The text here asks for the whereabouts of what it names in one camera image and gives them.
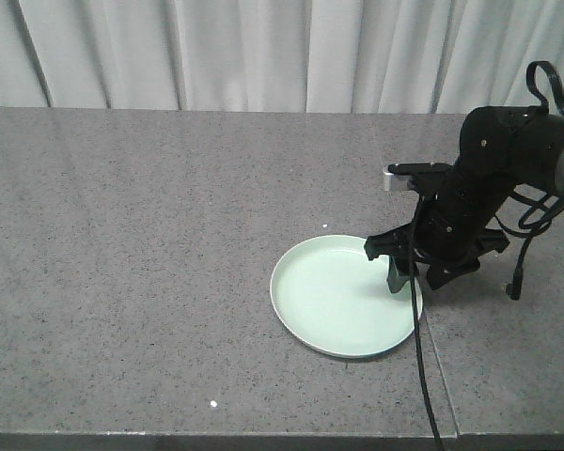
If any white pleated curtain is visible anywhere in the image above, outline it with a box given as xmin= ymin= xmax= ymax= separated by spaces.
xmin=0 ymin=1 xmax=564 ymax=113

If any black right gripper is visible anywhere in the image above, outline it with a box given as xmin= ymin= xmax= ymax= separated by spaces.
xmin=365 ymin=164 xmax=509 ymax=294

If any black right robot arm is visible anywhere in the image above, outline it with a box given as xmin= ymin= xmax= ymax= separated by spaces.
xmin=365 ymin=106 xmax=564 ymax=293

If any black cable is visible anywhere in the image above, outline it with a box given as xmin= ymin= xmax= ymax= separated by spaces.
xmin=406 ymin=187 xmax=446 ymax=451

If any light green round plate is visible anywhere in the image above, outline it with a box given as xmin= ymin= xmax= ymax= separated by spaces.
xmin=270 ymin=235 xmax=423 ymax=359

